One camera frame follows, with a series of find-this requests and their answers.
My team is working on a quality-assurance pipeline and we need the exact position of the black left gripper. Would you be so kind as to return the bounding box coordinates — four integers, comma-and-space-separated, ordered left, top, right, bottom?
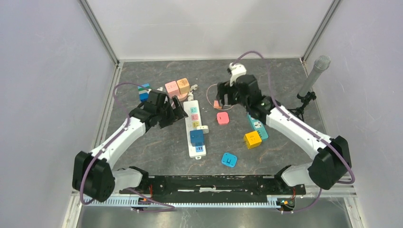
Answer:
156, 95, 188, 129

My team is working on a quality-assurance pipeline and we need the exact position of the white long power strip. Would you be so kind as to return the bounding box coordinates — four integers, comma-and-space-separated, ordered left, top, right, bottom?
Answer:
183, 100, 206, 160

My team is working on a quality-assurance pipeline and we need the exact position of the white plug adapter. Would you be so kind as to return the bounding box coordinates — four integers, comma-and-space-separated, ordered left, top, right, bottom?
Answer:
196, 125, 209, 134

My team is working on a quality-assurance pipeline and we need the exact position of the dark blue cube socket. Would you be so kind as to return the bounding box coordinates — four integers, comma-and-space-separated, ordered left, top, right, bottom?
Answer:
189, 130, 204, 147

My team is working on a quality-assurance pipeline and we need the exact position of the pink plug adapter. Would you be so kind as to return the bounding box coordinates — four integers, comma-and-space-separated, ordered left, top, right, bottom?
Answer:
216, 112, 230, 125

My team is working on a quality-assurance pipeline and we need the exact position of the teal power strip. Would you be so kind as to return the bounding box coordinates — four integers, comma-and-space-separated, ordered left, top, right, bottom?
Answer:
247, 114, 269, 141

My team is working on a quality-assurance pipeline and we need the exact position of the yellow cube socket adapter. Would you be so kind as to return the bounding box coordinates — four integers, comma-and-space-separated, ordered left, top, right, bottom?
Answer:
243, 131, 262, 149

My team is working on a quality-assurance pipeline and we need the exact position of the blue plug adapter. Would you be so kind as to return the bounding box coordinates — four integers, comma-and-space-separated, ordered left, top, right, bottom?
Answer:
221, 152, 238, 168

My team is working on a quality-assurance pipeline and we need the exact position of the orange usb charger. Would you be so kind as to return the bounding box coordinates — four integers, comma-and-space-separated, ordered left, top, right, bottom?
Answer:
213, 100, 222, 109

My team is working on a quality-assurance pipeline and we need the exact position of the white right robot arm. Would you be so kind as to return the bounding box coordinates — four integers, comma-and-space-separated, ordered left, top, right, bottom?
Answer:
217, 75, 355, 194

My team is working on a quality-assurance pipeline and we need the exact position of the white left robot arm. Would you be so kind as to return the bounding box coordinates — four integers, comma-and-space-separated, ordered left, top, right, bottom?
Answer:
72, 90, 188, 202

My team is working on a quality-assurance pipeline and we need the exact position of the pink round socket base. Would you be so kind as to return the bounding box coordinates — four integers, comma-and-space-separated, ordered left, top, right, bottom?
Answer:
177, 93, 188, 102

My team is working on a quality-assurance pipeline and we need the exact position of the pink cube socket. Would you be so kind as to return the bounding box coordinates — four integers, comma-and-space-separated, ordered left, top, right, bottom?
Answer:
165, 81, 181, 97

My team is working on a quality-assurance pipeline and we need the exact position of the orange cube socket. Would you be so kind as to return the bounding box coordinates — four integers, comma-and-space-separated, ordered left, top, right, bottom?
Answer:
176, 78, 190, 95

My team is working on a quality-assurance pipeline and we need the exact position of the blue green striped block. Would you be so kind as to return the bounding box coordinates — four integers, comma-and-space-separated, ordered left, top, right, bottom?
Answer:
137, 83, 151, 102

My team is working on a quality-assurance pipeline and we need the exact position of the black microphone tripod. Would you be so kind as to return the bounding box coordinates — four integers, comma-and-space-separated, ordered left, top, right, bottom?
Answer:
288, 91, 317, 122

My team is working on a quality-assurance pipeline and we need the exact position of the grey microphone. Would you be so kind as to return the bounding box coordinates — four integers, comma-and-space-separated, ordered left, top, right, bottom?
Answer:
297, 55, 331, 99

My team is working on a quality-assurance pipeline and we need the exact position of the white long strip cable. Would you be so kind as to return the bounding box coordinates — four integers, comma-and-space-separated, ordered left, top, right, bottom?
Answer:
187, 84, 199, 101

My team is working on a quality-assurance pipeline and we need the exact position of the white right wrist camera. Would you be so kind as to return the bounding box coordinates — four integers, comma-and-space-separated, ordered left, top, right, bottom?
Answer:
228, 62, 247, 86

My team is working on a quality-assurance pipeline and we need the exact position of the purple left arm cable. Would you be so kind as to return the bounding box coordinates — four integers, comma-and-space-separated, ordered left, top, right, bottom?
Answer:
79, 82, 175, 214

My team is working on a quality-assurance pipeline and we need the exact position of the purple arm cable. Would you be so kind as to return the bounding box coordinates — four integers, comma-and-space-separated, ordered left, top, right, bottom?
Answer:
231, 50, 356, 215
79, 82, 175, 214

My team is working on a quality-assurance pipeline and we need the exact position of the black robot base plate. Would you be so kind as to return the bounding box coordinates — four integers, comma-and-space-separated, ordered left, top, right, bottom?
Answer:
134, 175, 306, 203

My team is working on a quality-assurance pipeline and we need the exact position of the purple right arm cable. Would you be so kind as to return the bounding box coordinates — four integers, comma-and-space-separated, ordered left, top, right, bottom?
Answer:
231, 50, 356, 215

